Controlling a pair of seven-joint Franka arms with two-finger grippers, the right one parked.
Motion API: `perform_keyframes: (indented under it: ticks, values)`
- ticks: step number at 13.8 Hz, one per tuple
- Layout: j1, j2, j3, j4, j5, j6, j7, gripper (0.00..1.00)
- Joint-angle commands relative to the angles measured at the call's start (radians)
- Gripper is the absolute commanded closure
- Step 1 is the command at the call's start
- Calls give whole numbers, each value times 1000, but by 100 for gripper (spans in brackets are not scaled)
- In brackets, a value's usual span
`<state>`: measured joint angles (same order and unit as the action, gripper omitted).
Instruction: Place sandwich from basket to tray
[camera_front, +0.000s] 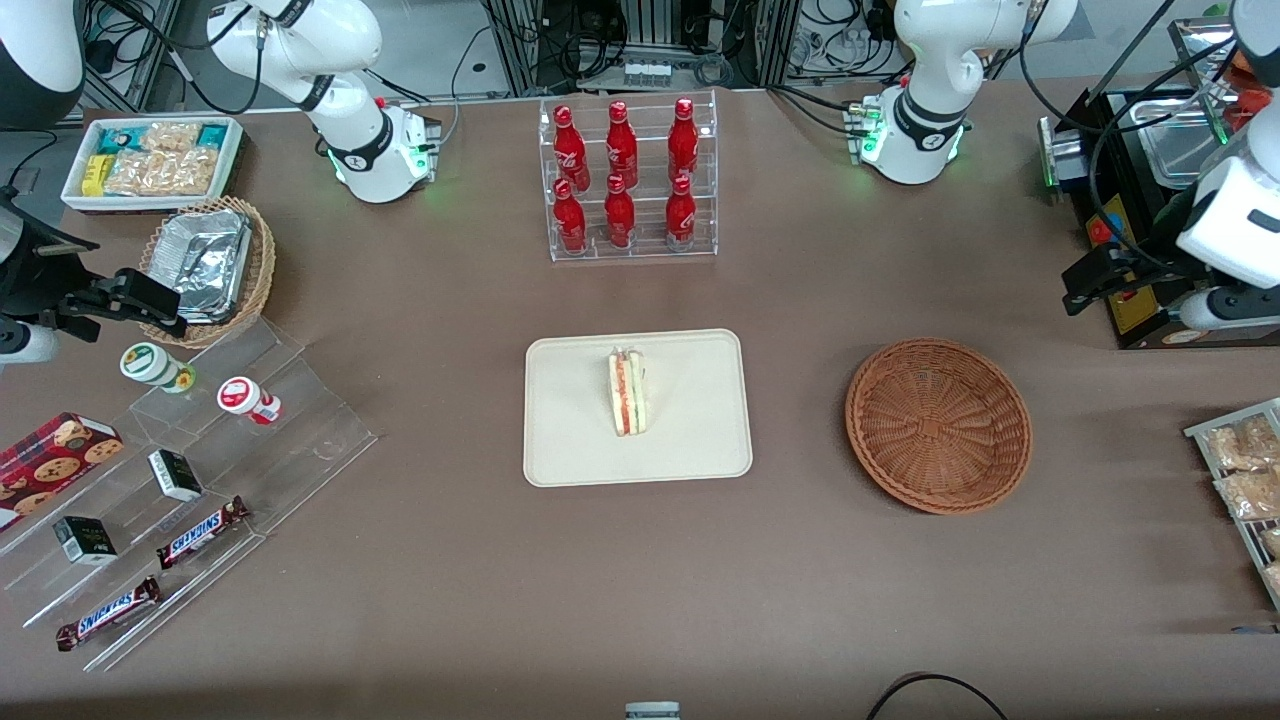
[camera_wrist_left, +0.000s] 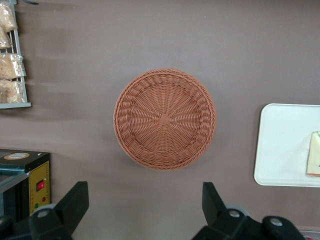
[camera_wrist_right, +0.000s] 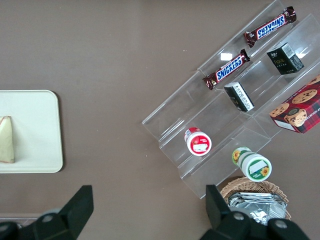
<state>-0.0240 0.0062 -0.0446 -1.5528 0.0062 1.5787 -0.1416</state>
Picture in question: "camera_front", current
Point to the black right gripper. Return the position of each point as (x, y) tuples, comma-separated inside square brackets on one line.
[(42, 274)]

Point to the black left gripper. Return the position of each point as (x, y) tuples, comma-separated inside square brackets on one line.
[(1150, 247)]

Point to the triangle sandwich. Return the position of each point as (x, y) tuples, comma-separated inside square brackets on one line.
[(628, 395)]

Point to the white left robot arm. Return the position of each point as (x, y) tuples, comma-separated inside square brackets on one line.
[(930, 60)]

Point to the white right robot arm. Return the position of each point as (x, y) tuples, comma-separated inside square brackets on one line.
[(340, 40)]

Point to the oval tan wicker basket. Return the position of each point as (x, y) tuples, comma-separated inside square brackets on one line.
[(262, 270)]

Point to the tray of packaged snacks right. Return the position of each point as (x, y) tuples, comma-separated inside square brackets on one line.
[(1200, 430)]

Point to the round brown wicker basket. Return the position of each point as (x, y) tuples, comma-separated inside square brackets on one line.
[(935, 425)]

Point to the cream plastic tray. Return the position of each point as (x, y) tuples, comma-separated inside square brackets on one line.
[(700, 420)]

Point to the black food warmer machine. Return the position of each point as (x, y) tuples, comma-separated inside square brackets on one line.
[(1140, 320)]

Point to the green lid yogurt cup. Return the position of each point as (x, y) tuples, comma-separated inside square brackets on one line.
[(150, 364)]

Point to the silver foil container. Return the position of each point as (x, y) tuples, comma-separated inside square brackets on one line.
[(205, 265)]

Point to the white snack bin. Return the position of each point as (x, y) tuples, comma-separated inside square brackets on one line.
[(70, 195)]

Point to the yellow snack pack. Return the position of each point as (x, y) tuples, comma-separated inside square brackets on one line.
[(95, 175)]

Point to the clear cracker bag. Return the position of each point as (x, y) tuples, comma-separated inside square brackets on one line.
[(165, 172)]

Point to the red lid yogurt cup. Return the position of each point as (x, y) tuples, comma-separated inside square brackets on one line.
[(242, 396)]

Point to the steel pan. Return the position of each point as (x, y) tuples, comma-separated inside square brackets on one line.
[(1175, 150)]

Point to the teal snack pack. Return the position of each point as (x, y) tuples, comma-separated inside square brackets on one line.
[(122, 140)]

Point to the red cookie box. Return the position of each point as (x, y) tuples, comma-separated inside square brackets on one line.
[(50, 465)]

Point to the small black box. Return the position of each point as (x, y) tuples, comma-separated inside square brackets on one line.
[(85, 540), (176, 476)]

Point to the clear fried snack bag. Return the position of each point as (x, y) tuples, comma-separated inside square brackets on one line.
[(1240, 445), (1250, 495)]

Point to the clear acrylic stepped display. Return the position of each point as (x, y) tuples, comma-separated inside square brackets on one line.
[(300, 430)]

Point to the snickers bar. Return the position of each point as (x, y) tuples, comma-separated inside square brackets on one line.
[(200, 533), (108, 614)]

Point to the red cola bottle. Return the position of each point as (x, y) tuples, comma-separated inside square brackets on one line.
[(570, 220), (571, 150), (683, 140), (681, 215), (619, 215), (621, 145)]

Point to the clear acrylic bottle rack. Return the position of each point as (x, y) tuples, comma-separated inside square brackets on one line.
[(650, 252)]

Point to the white power strip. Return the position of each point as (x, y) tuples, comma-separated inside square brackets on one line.
[(647, 73)]

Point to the grey device edge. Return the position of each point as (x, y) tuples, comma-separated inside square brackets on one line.
[(652, 711)]

